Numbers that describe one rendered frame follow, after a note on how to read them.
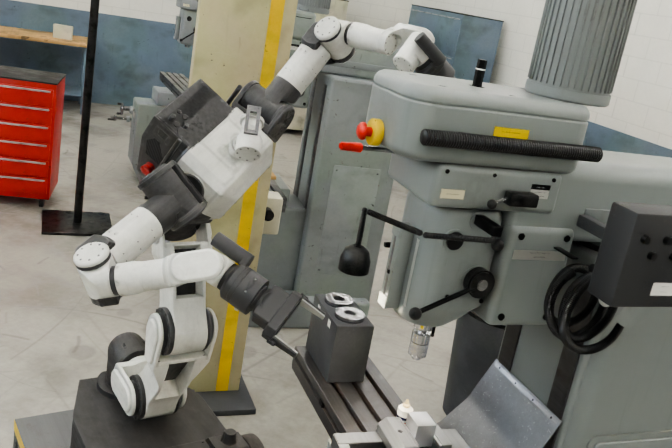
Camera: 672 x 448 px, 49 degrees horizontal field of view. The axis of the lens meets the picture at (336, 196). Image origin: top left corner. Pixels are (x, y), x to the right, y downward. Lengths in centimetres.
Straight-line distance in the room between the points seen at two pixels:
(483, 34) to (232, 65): 609
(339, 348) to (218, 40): 158
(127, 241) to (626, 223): 108
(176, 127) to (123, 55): 867
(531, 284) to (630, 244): 32
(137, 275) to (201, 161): 40
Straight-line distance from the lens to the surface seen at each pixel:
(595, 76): 179
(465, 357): 390
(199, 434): 261
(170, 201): 182
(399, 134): 157
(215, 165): 192
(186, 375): 242
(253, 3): 329
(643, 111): 741
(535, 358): 214
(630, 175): 193
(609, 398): 207
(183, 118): 195
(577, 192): 183
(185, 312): 224
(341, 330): 219
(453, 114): 157
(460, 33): 896
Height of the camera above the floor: 205
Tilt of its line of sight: 16 degrees down
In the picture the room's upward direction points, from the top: 10 degrees clockwise
